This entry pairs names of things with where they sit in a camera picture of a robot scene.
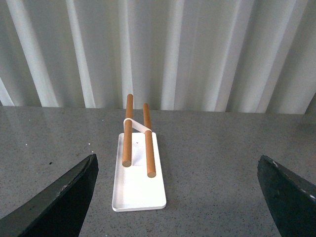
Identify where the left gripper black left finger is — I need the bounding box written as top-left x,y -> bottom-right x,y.
0,154 -> 99,237

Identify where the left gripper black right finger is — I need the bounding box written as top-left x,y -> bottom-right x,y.
257,156 -> 316,237

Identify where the white rack with wooden bars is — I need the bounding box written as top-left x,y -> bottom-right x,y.
112,94 -> 166,212

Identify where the white pleated curtain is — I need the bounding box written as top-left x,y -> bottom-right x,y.
0,0 -> 316,114

